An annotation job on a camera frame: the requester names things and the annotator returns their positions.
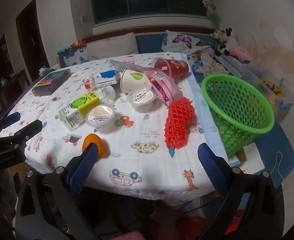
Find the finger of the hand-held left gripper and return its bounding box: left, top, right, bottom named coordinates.
left=0, top=112, right=21, bottom=140
left=0, top=119, right=43, bottom=153

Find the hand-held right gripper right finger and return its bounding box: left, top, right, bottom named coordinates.
left=198, top=142, right=285, bottom=240

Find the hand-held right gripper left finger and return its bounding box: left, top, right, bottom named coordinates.
left=16, top=142, right=100, bottom=240

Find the pudding cup with lid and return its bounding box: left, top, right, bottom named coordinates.
left=126, top=88, right=158, bottom=112
left=86, top=104, right=116, bottom=133

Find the red foam fruit net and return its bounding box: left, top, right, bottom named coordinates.
left=164, top=97, right=195, bottom=150

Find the green plastic mesh basket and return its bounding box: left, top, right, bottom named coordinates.
left=201, top=74, right=275, bottom=158

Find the clear plastic cup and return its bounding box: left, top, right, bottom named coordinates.
left=97, top=84, right=117, bottom=104

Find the pink plastic bag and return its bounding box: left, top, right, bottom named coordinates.
left=143, top=66, right=184, bottom=104

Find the white paper cup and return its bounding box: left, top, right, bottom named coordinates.
left=120, top=69, right=152, bottom=93

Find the black box with colourful print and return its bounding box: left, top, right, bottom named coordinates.
left=31, top=69, right=72, bottom=97

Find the yellow green juice carton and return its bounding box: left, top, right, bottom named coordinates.
left=59, top=92, right=101, bottom=131

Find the printed blanket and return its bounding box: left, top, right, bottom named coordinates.
left=0, top=52, right=230, bottom=202

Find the dark wooden door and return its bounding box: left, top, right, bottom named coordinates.
left=16, top=0, right=51, bottom=83

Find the small butterfly print pillow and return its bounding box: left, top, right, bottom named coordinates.
left=58, top=44, right=90, bottom=68

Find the blue white milk carton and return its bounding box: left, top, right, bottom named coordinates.
left=94, top=69, right=122, bottom=88

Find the clear plastic storage box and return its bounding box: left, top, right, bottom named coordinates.
left=242, top=64, right=294, bottom=120

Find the pile of yellow toys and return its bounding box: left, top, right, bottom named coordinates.
left=262, top=79, right=285, bottom=98

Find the patterned beige garment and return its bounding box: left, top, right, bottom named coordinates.
left=201, top=52, right=231, bottom=77

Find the clear plastic wrapper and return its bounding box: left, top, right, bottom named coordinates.
left=109, top=59, right=137, bottom=71

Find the blue white patterned box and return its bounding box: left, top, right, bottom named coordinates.
left=216, top=54, right=244, bottom=78

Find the red paper cup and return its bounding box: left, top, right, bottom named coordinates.
left=153, top=57, right=189, bottom=80

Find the white pillow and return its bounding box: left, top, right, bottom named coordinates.
left=86, top=32, right=140, bottom=60

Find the pink plush toy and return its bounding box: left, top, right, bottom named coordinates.
left=229, top=45, right=252, bottom=63

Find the black white cow plush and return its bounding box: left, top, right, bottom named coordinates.
left=211, top=27, right=239, bottom=57

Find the large butterfly print pillow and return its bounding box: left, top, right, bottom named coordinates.
left=161, top=30, right=217, bottom=60

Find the artificial flower decoration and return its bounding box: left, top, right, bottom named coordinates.
left=202, top=0, right=220, bottom=25

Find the window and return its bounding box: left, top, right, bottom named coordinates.
left=88, top=0, right=207, bottom=29

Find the white cable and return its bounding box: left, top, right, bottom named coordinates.
left=272, top=151, right=287, bottom=180

